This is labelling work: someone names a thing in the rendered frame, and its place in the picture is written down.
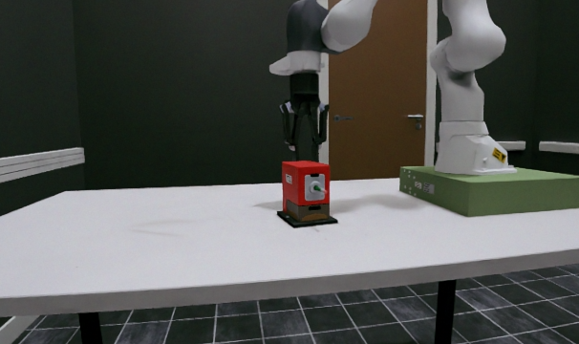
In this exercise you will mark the red pencil sharpener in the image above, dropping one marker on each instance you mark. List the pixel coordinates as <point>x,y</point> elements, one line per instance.
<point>306,194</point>

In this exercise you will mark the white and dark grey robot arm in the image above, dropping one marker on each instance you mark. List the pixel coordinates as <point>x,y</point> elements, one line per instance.
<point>465,147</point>

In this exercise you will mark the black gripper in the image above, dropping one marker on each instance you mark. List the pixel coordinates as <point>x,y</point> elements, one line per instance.
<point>304,101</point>

